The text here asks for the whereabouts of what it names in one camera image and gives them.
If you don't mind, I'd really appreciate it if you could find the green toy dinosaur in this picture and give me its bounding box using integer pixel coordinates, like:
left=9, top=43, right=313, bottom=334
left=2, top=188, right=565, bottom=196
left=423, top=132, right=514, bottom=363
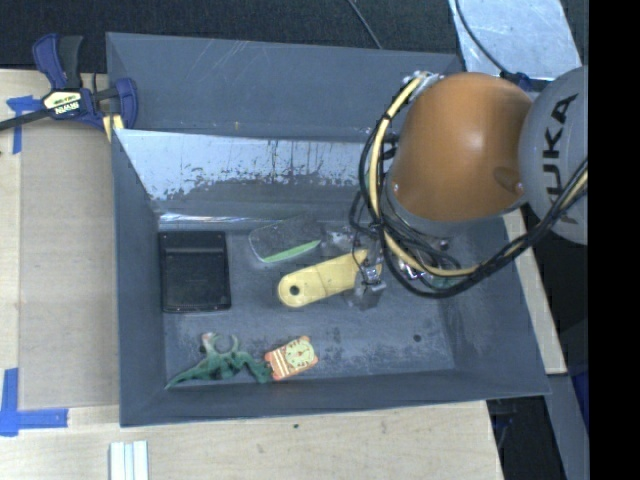
left=163, top=331, right=274, bottom=391

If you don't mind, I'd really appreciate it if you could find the grey brush with green stripe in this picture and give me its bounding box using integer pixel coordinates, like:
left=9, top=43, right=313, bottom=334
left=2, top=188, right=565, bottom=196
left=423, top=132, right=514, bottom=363
left=247, top=214, right=327, bottom=266

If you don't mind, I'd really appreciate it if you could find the orange toy clock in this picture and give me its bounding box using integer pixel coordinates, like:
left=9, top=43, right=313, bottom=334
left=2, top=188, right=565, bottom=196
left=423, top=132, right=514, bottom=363
left=263, top=335, right=320, bottom=382

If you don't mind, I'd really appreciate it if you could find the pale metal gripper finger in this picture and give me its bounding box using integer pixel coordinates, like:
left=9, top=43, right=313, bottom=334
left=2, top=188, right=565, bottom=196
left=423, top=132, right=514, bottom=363
left=322, top=224, right=370, bottom=260
left=355, top=264, right=388, bottom=312

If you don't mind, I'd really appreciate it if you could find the black flat box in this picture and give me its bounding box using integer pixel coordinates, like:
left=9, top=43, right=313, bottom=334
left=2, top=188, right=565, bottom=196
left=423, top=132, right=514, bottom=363
left=158, top=230, right=233, bottom=315

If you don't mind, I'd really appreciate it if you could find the grey metal bin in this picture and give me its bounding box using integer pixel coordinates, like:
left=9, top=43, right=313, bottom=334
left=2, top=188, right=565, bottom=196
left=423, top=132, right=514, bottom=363
left=104, top=31, right=552, bottom=428

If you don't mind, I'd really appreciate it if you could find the pale wood board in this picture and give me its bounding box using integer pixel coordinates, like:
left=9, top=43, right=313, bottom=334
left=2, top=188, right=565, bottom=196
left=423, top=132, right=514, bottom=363
left=16, top=70, right=122, bottom=412

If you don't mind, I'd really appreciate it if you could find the yellow handled tool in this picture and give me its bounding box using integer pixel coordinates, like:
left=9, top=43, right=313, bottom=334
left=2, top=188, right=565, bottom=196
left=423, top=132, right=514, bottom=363
left=276, top=248, right=372, bottom=310

